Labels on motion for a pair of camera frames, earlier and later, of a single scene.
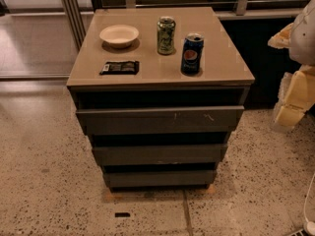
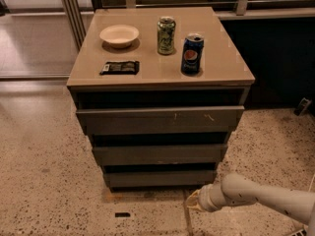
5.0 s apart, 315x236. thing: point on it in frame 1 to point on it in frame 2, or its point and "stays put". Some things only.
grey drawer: x=157 y=179 stays put
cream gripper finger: x=288 y=115 to x=193 y=200
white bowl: x=119 y=35 stays put
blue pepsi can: x=192 y=54 stays put
